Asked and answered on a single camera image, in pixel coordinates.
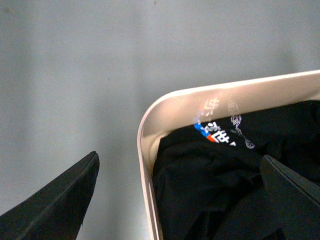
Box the black printed t-shirt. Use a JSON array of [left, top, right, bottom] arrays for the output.
[[152, 100, 320, 240]]

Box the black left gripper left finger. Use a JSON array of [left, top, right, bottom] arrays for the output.
[[0, 151, 100, 240]]

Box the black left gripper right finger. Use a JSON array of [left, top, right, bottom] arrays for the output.
[[260, 155, 320, 240]]

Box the beige plastic laundry hamper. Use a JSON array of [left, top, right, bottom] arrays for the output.
[[137, 70, 320, 240]]

